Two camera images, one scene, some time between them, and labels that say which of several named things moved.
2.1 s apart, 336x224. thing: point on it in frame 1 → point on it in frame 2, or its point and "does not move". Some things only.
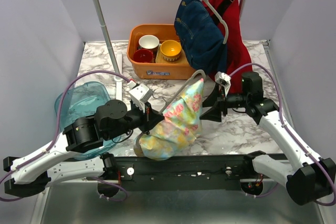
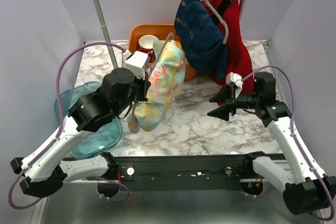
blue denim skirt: (201, 33) does not move
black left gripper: (149, 118) → (145, 85)
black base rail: (191, 172) does not move
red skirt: (238, 59) does not move
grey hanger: (136, 142) → (164, 44)
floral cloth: (182, 123) → (167, 75)
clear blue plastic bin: (80, 100) does not move
